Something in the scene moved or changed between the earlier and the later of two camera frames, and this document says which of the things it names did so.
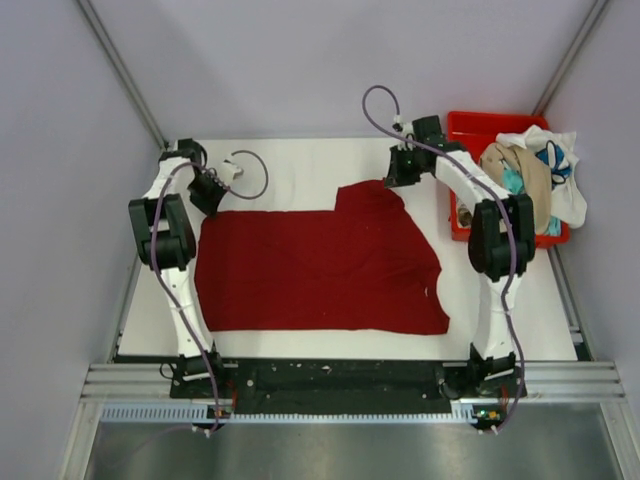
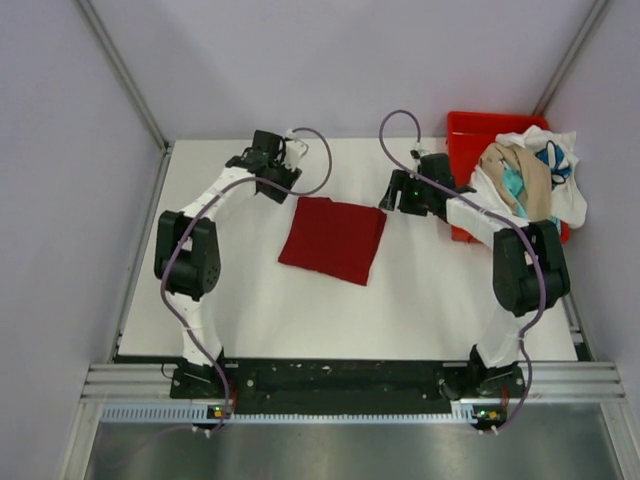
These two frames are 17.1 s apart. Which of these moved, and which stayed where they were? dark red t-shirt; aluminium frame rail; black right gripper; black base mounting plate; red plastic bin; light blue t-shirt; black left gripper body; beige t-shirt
Moved: black left gripper body; dark red t-shirt; black right gripper
Stayed: red plastic bin; beige t-shirt; aluminium frame rail; black base mounting plate; light blue t-shirt
